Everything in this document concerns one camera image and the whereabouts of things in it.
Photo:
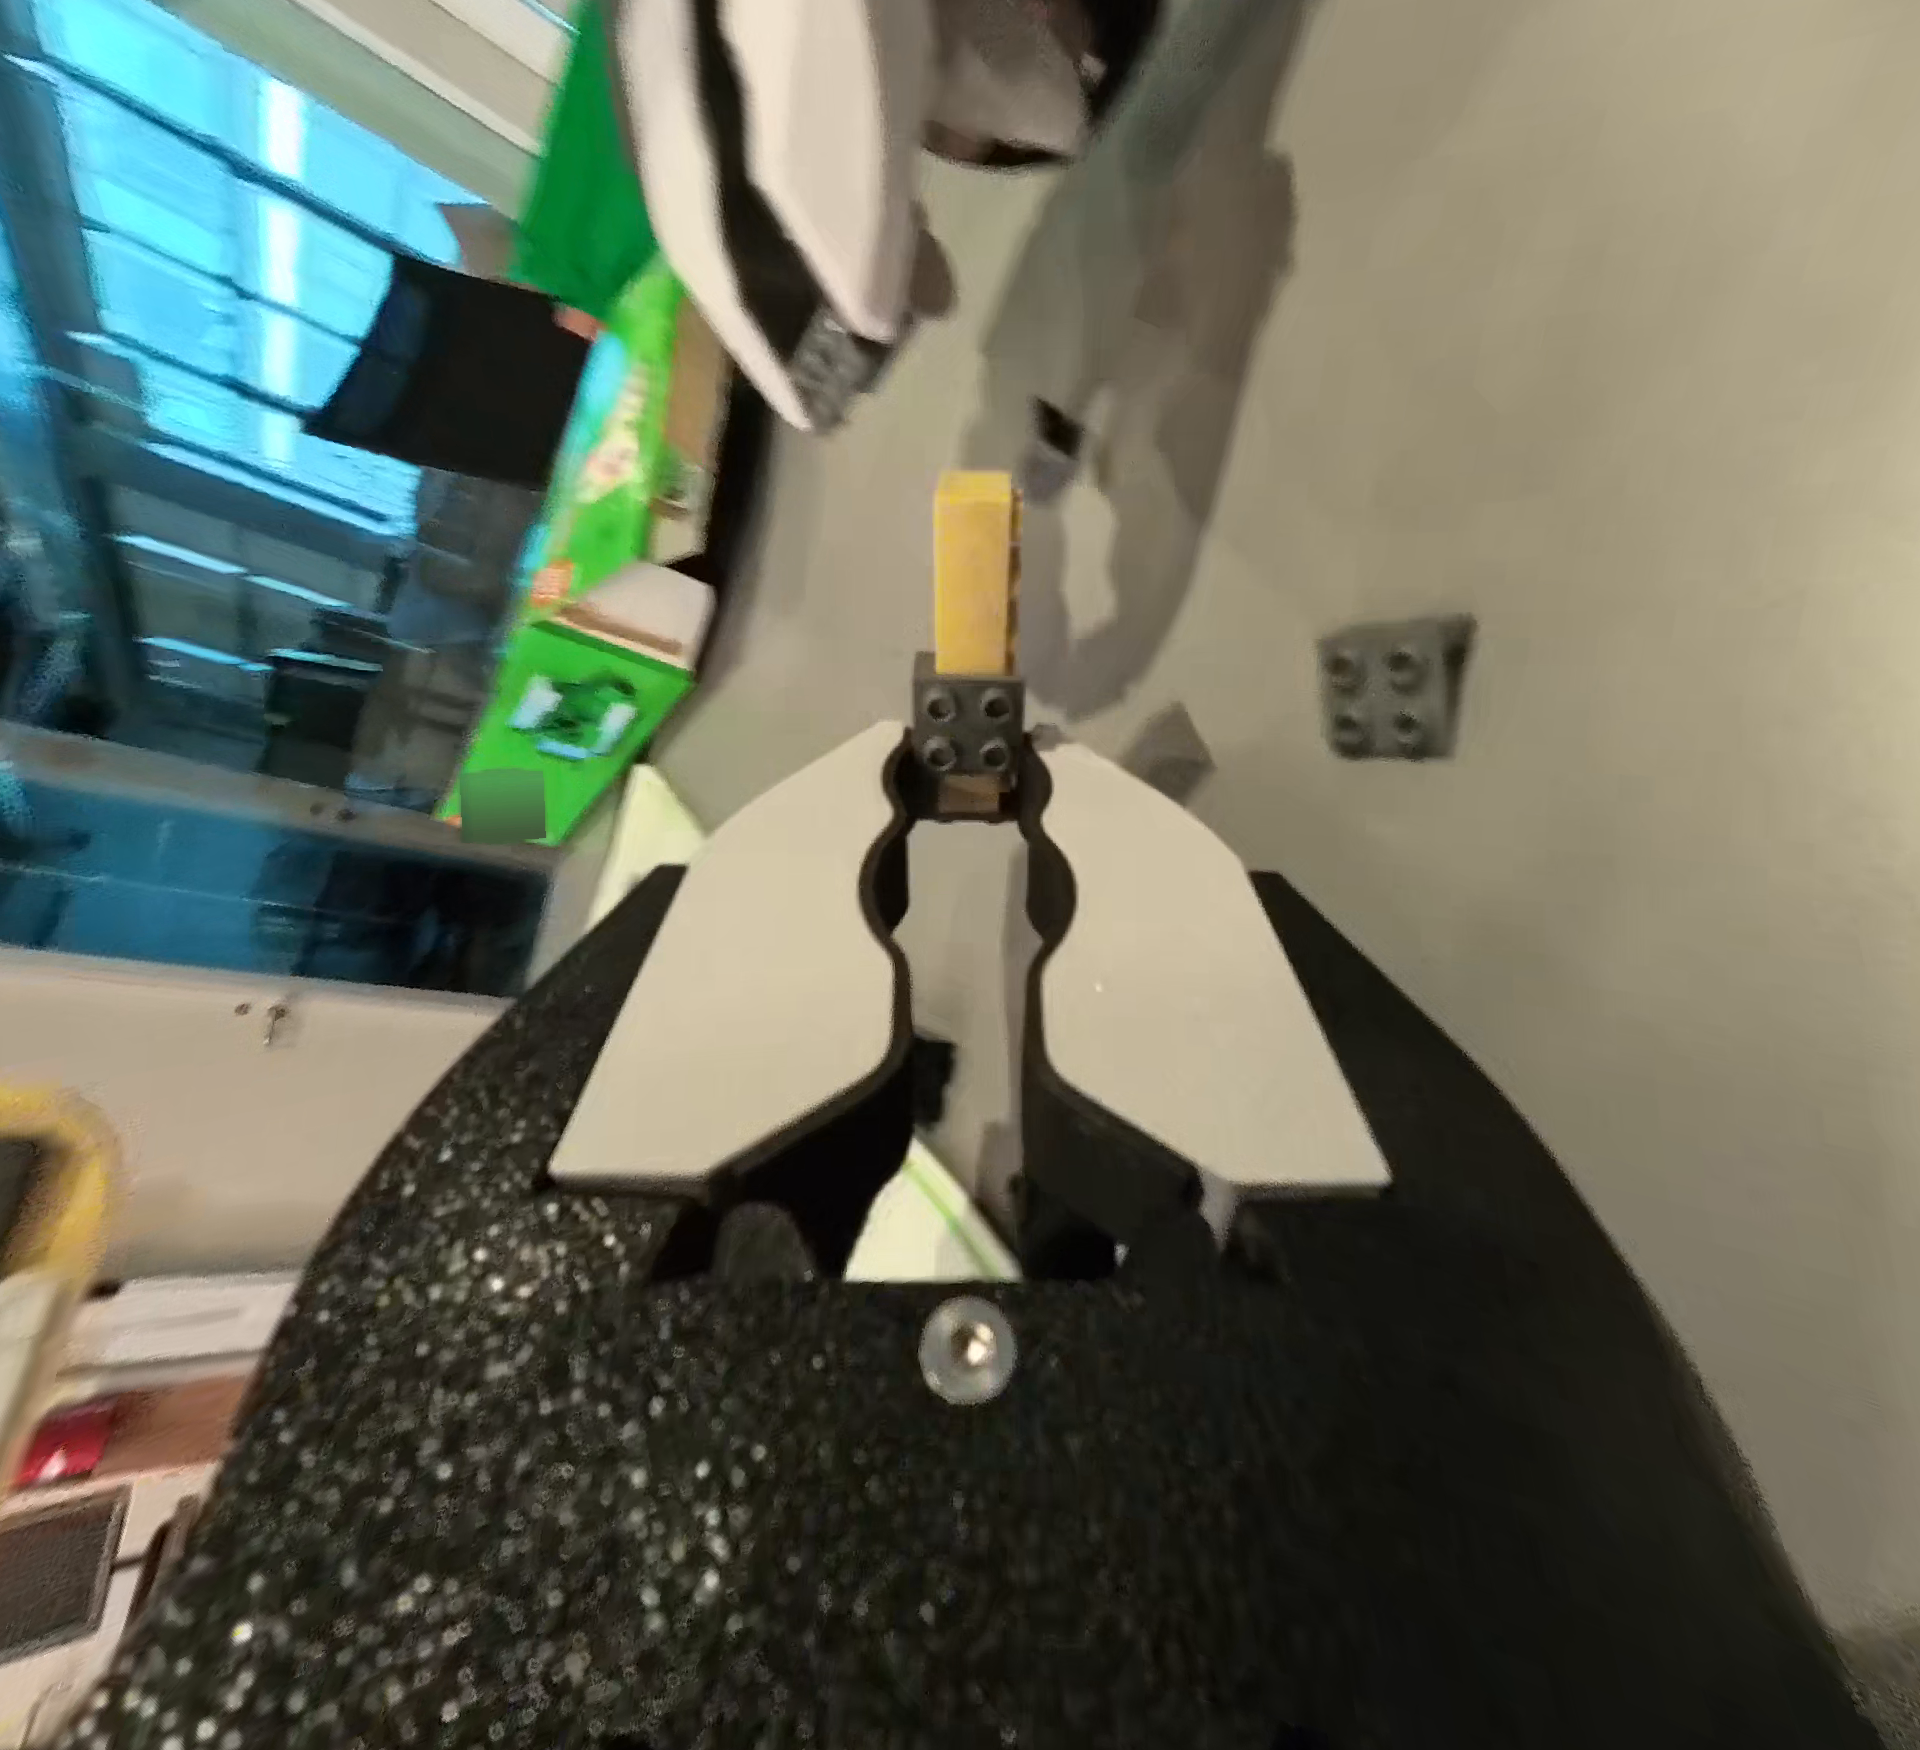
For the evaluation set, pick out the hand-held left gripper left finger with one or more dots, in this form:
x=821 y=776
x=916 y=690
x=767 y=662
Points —
x=734 y=1001

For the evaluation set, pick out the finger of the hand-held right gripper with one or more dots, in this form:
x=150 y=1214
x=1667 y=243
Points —
x=826 y=55
x=669 y=115

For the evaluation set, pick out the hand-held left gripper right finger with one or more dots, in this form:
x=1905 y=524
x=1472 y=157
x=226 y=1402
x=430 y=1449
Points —
x=1200 y=1015

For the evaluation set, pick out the yellow brick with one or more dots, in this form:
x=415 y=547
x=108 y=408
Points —
x=975 y=581

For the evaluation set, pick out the grey desk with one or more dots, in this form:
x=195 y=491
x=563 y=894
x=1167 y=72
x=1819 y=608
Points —
x=1575 y=356

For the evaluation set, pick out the green plastic crate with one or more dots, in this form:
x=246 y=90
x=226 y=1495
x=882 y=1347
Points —
x=585 y=207

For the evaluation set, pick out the green cardboard toy box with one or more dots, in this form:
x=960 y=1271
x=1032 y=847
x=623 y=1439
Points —
x=669 y=731

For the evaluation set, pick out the black mesh office chair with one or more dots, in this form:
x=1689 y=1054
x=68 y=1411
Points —
x=450 y=386

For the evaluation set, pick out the white cabinet door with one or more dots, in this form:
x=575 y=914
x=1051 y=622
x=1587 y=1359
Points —
x=225 y=1075

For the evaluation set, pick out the small grey bracket brick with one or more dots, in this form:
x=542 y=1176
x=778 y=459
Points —
x=1058 y=447

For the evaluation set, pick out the dark panel yellow frame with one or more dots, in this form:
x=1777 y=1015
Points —
x=61 y=1180

